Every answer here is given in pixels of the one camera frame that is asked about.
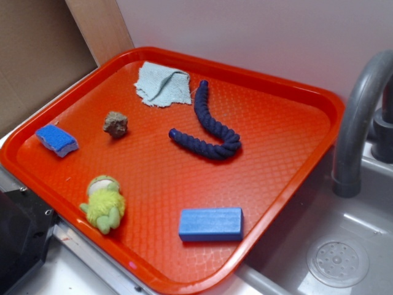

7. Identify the grey curved faucet spout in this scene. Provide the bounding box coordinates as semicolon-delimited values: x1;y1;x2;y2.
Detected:
332;50;392;198

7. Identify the grey toy sink basin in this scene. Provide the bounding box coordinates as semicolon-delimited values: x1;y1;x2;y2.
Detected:
237;144;392;294

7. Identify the green plush frog toy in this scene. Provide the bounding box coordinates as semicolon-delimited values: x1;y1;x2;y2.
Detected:
79;175;126;235

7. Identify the light wooden board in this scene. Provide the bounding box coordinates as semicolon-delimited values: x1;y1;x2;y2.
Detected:
66;0;134;66

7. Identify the dark blue twisted rope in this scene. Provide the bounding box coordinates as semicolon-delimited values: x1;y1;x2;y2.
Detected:
168;80;243;161

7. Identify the brown cardboard panel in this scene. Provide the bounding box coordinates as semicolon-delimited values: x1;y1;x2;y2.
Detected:
1;1;96;136

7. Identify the brown rough rock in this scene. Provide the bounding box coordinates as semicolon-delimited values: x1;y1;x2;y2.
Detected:
103;111;128;138

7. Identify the round sink drain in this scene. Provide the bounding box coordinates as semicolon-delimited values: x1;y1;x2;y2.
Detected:
306;235;370;288

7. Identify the orange plastic tray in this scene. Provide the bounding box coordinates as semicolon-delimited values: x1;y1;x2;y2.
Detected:
1;47;344;294

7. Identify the dark grey faucet handle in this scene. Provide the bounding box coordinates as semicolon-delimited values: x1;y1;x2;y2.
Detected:
372;79;392;163

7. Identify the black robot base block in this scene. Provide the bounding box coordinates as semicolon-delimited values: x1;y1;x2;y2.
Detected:
1;187;57;294

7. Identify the blue rectangular foam block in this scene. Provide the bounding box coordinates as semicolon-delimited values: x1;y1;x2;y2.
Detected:
178;207;244;242

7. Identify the small blue scrub sponge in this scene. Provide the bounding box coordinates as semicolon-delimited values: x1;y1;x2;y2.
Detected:
35;124;79;158

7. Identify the light blue folded cloth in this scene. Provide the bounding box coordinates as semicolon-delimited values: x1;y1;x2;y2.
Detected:
134;61;192;108

